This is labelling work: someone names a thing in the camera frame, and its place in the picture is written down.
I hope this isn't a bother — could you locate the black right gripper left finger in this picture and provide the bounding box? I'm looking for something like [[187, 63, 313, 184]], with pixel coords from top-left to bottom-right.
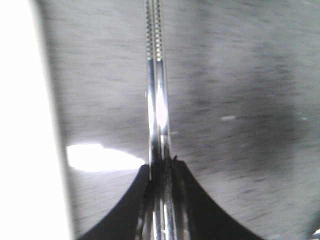
[[79, 164, 151, 240]]

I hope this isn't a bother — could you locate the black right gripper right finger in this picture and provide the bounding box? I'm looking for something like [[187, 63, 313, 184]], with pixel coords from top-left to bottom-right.
[[171, 158, 261, 240]]

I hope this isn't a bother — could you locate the silver chopstick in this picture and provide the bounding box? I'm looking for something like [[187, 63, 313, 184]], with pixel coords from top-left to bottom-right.
[[143, 0, 163, 240], [152, 0, 177, 240]]

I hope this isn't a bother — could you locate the beige rabbit serving tray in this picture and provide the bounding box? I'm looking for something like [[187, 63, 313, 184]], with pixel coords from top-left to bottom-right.
[[0, 0, 74, 240]]

